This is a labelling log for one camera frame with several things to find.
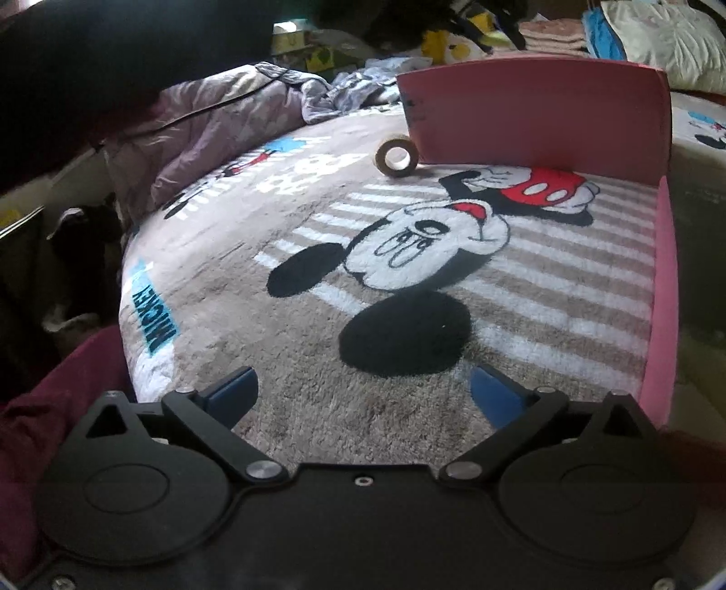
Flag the black pink shoe box lid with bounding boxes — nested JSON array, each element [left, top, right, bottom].
[[638, 179, 725, 433]]

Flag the dark red cloth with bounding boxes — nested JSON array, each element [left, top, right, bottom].
[[1, 326, 132, 581]]

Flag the Mickey Mouse bed blanket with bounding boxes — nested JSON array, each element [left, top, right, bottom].
[[118, 106, 658, 465]]

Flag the pink quilted duvet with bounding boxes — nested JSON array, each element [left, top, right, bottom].
[[103, 61, 329, 227]]

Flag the brown bandage tape roll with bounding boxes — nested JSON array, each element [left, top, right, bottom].
[[374, 135, 420, 178]]

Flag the pink cardboard shoe box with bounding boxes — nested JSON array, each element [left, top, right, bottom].
[[397, 55, 672, 186]]

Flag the crumpled grey white clothes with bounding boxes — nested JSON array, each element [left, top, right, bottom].
[[301, 55, 432, 124]]

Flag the yellow cartoon plush pillow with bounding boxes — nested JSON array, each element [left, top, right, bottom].
[[418, 11, 515, 65]]

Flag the folded pink beige blanket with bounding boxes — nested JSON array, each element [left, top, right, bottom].
[[518, 19, 587, 57]]

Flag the cream and blue pillow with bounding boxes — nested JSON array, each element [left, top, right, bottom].
[[582, 1, 725, 95]]

